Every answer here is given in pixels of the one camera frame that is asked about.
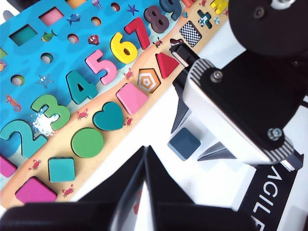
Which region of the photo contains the teal number four piece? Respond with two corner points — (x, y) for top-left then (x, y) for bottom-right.
(66, 69), (99, 104)

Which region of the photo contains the yellow plus sign piece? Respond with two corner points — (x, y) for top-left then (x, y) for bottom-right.
(210, 0), (229, 15)

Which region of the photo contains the magenta number one piece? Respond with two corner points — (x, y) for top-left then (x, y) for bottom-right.
(0, 154), (17, 178)

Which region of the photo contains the green number three piece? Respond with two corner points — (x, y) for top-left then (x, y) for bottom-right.
(31, 94), (71, 131)

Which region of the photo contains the wooden number shape puzzle board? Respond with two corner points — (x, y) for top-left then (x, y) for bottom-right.
(0, 0), (231, 210)

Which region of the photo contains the teal square block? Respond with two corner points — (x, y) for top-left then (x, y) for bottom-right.
(48, 156), (76, 183)

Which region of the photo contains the brown number eight piece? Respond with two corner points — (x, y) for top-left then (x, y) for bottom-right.
(143, 5), (170, 33)

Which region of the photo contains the magenta rectangle block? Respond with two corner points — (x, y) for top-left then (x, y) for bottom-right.
(14, 177), (58, 204)

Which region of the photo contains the dark blue number nine piece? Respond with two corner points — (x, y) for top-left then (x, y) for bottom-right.
(160, 0), (182, 21)

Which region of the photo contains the teal heart block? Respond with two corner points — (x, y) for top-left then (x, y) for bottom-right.
(92, 101), (125, 132)

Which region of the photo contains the pink number five piece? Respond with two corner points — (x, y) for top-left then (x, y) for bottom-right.
(85, 49), (118, 85)

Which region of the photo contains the dark blue square block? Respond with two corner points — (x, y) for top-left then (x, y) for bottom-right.
(167, 127), (202, 161)

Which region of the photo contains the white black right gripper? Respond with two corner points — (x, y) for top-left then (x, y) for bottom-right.
(169, 44), (306, 170)

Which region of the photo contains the pink trapezoid block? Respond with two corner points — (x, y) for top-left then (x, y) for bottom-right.
(115, 83), (149, 116)

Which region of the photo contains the red triangle block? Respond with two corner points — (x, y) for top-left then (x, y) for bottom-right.
(155, 52), (180, 79)

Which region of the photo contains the red number seven piece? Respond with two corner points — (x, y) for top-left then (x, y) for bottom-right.
(125, 16), (151, 50)

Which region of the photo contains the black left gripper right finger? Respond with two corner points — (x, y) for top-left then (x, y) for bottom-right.
(145, 145), (257, 231)

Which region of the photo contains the yellow number six piece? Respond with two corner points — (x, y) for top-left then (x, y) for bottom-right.
(110, 32), (140, 64)

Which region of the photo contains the teal number two piece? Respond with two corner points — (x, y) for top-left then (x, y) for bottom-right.
(0, 119), (49, 159)

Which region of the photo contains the black AgileX logo panel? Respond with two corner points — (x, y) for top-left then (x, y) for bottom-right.
(231, 165), (299, 231)

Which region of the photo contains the green circle block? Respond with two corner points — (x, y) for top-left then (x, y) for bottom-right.
(71, 127), (104, 159)

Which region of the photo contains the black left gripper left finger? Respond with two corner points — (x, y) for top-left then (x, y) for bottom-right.
(0, 146), (146, 231)

